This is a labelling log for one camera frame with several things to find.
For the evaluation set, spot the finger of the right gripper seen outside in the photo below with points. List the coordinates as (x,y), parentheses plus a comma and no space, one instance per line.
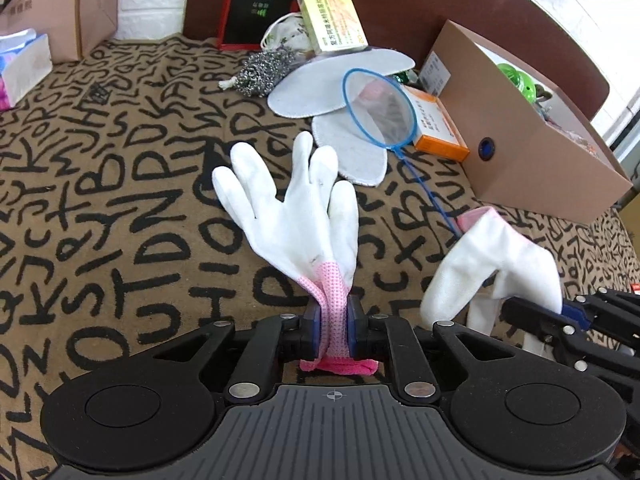
(535,319)

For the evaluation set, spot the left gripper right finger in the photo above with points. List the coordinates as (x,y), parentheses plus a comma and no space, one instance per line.
(392,341)

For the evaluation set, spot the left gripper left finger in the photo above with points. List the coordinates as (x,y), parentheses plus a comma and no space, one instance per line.
(262,353)

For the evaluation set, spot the white glove pink cuff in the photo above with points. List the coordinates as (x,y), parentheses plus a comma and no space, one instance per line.
(311,236)

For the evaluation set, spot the blue hoop fishing net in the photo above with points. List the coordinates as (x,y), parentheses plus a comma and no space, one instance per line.
(391,125)

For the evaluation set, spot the lower white felt insole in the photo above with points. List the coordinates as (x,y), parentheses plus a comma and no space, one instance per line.
(359,160)

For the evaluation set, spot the white felt insole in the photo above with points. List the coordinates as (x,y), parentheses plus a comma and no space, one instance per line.
(359,160)
(315,88)

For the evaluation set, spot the brown cardboard storage box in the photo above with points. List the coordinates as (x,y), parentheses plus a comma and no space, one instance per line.
(554,164)

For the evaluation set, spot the orange white medicine box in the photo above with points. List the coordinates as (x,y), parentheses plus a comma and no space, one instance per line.
(436,133)

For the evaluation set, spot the pink plastic packet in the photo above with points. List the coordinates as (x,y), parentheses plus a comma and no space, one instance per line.
(374,93)

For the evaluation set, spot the green plastic mosquito repeller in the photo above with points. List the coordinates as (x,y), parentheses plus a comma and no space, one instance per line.
(522,81)

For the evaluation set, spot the upper white felt insole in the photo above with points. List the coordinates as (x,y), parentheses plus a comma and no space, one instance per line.
(315,88)

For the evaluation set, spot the green wrapped item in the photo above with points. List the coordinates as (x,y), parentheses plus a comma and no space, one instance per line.
(407,77)

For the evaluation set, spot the steel wool scrubber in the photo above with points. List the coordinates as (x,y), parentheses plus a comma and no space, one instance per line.
(261,72)

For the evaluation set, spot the floral cloth pouch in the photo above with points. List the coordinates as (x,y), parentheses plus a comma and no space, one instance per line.
(289,31)

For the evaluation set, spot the dark red wooden headboard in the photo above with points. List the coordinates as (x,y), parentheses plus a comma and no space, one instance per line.
(518,26)

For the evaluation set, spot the yellow green medicine box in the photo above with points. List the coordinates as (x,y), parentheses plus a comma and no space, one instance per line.
(333,26)

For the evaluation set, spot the red framed black box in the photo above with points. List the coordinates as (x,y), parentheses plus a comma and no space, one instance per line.
(243,23)

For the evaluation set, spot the blue white tissue pack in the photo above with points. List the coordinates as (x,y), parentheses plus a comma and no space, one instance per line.
(24,61)

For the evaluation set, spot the pink paper shopping bag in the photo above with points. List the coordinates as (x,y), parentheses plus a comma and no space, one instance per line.
(74,27)

